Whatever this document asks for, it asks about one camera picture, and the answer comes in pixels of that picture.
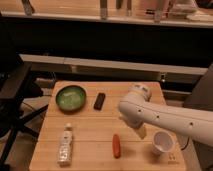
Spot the red pepper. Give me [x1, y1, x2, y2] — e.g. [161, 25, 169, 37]
[112, 134, 121, 158]

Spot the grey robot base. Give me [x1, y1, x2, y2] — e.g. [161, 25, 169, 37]
[182, 63, 213, 171]

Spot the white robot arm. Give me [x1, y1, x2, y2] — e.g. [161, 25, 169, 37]
[118, 84, 213, 147]

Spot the black rectangular block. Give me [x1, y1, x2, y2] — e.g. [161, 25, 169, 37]
[94, 93, 106, 110]

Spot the green bowl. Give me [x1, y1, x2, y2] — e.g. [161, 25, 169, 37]
[55, 85, 86, 112]

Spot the clear plastic bottle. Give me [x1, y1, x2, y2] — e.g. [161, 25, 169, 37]
[57, 123, 73, 167]

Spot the black office chair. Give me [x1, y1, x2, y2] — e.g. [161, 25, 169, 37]
[0, 17, 47, 171]

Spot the black cable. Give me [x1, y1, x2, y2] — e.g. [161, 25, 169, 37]
[179, 134, 190, 151]

